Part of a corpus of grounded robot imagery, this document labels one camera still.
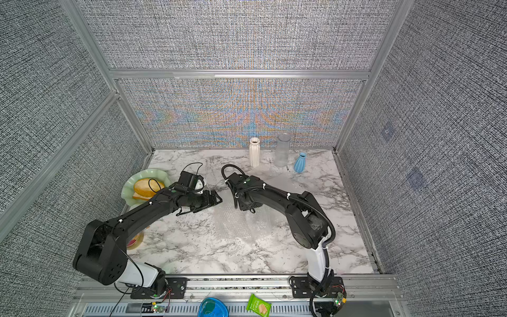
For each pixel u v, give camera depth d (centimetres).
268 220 85
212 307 62
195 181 73
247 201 72
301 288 74
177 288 73
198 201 75
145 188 93
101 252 43
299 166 103
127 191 95
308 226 50
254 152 102
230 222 90
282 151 105
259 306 69
